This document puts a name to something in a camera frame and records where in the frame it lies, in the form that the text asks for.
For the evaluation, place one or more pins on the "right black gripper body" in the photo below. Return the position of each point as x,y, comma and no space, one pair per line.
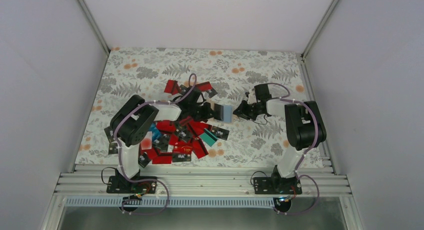
249,112

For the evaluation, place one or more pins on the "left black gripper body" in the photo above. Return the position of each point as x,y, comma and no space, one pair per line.
199,114

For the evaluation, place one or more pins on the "beige leather card holder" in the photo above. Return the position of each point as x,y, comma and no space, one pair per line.
221,113

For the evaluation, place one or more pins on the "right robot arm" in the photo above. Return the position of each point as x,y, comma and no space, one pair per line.
304,125

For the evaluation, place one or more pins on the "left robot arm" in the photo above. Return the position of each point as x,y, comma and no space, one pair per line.
131,123

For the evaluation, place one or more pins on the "red card top right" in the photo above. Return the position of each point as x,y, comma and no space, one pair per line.
204,86

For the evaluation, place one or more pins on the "red card top left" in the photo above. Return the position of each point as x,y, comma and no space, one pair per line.
172,87

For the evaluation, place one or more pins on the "black card top right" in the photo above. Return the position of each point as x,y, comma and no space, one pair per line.
211,93

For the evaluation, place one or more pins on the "teal card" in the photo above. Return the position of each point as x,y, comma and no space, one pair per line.
208,137

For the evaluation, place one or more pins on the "black vip card upper right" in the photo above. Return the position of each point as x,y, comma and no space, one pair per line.
220,133

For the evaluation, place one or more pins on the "black vip card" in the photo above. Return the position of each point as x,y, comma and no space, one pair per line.
181,157
113,148
109,134
220,133

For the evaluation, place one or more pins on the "blue card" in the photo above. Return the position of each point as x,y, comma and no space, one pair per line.
155,133

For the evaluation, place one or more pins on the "black vip card bottom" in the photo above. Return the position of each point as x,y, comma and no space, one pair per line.
181,157

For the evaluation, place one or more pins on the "white card red spot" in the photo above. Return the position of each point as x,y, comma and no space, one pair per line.
146,142

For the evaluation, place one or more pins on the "red card bottom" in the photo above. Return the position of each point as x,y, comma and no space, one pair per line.
162,160

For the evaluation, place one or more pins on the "black vip card far left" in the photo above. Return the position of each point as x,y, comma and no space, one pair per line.
109,134

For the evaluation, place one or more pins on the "black vip card left lower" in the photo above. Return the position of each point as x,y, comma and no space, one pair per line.
113,148

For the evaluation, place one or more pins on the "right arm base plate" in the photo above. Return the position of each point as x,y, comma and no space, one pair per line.
278,186

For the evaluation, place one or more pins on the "aluminium rail frame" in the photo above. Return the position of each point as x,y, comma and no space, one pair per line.
194,186

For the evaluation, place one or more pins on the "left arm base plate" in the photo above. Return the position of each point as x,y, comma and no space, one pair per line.
119,185

